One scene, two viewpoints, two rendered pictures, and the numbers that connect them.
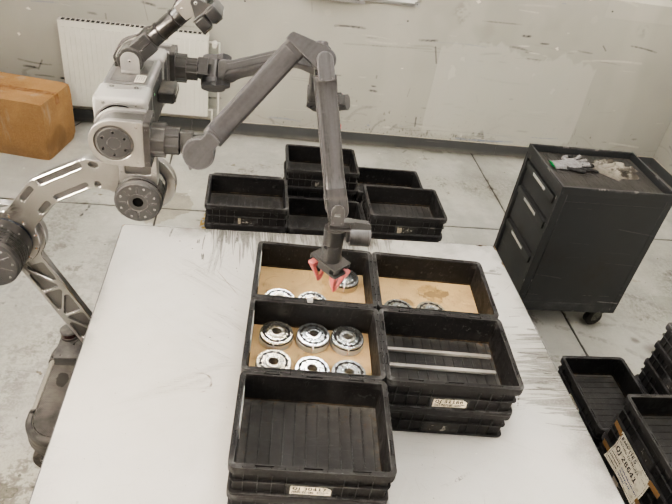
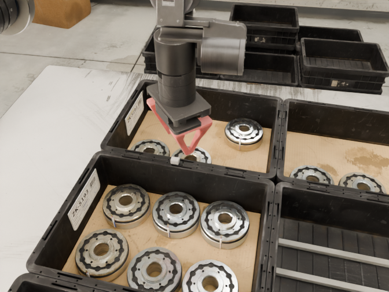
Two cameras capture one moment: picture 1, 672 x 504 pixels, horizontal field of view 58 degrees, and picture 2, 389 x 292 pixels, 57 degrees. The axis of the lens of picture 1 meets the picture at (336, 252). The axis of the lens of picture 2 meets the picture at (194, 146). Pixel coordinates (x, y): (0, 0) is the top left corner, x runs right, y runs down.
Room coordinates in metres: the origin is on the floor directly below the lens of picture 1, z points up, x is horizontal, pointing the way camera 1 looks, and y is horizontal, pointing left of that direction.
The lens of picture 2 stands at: (0.93, -0.17, 1.49)
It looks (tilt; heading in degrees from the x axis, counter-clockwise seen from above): 43 degrees down; 20
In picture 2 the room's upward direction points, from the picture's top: straight up
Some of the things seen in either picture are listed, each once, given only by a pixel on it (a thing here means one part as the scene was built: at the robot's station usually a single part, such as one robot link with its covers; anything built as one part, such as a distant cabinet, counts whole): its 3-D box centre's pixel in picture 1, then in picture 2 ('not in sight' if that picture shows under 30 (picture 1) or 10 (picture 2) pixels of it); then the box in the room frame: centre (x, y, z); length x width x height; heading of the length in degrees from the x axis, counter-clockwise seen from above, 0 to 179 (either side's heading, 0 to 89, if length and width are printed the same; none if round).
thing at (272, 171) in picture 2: (314, 274); (198, 124); (1.58, 0.06, 0.92); 0.40 x 0.30 x 0.02; 97
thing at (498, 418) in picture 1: (434, 385); not in sight; (1.33, -0.38, 0.76); 0.40 x 0.30 x 0.12; 97
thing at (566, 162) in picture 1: (571, 162); not in sight; (2.90, -1.12, 0.88); 0.25 x 0.19 x 0.03; 101
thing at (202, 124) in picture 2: (332, 276); (184, 128); (1.35, 0.00, 1.11); 0.07 x 0.07 x 0.09; 50
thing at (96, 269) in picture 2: (273, 362); (102, 251); (1.22, 0.13, 0.86); 0.10 x 0.10 x 0.01
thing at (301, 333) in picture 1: (313, 334); (176, 210); (1.36, 0.03, 0.86); 0.10 x 0.10 x 0.01
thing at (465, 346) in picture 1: (442, 361); (376, 283); (1.33, -0.38, 0.87); 0.40 x 0.30 x 0.11; 97
